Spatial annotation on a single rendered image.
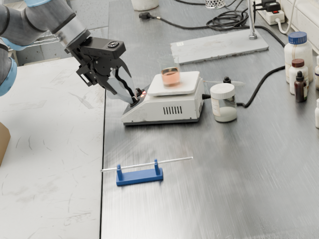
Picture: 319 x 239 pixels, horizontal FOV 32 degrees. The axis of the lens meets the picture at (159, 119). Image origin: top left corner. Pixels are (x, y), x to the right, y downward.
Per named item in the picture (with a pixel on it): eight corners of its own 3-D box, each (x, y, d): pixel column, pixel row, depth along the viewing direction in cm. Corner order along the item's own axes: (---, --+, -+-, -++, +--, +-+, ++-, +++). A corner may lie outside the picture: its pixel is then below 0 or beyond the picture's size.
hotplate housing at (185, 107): (122, 127, 141) (116, 99, 137) (134, 104, 152) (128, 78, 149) (208, 123, 136) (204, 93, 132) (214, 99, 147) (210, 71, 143)
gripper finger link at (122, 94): (123, 106, 144) (101, 79, 142) (136, 101, 140) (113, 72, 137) (117, 114, 143) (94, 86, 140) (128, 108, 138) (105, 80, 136)
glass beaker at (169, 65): (165, 81, 141) (160, 52, 138) (185, 81, 139) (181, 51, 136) (158, 92, 136) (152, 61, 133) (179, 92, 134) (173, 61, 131)
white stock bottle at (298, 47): (316, 75, 150) (314, 29, 144) (309, 86, 145) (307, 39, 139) (290, 73, 153) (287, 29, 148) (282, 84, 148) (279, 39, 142)
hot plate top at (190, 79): (146, 96, 136) (145, 93, 136) (155, 77, 146) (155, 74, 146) (194, 93, 133) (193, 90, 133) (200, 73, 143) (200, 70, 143)
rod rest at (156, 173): (116, 186, 117) (113, 171, 115) (117, 177, 120) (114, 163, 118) (163, 179, 116) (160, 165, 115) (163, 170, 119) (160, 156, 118)
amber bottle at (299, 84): (296, 103, 137) (294, 74, 134) (293, 97, 140) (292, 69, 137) (308, 101, 137) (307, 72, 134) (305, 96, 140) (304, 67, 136)
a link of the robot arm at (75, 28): (81, 11, 134) (60, 29, 130) (93, 25, 136) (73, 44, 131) (67, 22, 140) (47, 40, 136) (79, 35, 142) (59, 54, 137)
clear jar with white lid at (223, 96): (233, 109, 140) (229, 80, 136) (241, 119, 134) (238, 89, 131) (210, 115, 139) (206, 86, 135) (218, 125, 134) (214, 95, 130)
